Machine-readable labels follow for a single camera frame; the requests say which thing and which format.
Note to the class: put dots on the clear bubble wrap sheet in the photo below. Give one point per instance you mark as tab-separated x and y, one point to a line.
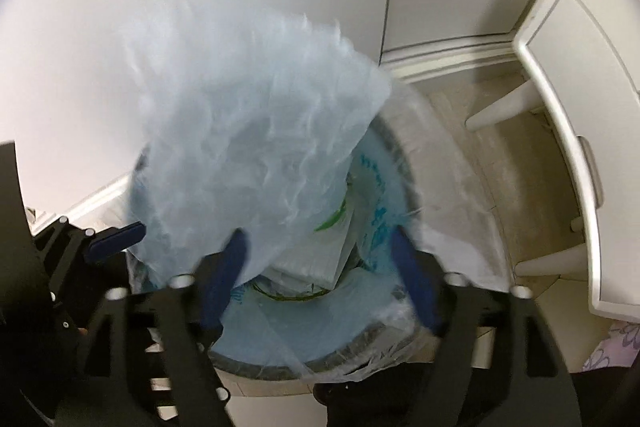
240	132

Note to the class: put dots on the purple floral cloth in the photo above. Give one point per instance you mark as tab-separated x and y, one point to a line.
615	347

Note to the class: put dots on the trash bin with clear liner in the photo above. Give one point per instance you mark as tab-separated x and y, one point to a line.
450	232

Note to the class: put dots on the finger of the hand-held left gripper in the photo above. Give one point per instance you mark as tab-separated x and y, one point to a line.
116	239

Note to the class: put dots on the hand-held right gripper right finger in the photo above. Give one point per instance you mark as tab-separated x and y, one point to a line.
415	277

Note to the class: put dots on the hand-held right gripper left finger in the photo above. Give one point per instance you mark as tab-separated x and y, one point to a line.
227	272

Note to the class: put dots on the grey round trash bin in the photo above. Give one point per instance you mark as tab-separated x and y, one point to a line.
270	369

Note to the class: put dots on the white cabinet with legs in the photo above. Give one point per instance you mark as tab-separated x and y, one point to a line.
590	82

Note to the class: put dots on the white folded paper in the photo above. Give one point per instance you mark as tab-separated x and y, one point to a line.
310	264

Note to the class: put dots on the white printed plastic bag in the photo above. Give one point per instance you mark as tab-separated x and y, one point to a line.
372	207

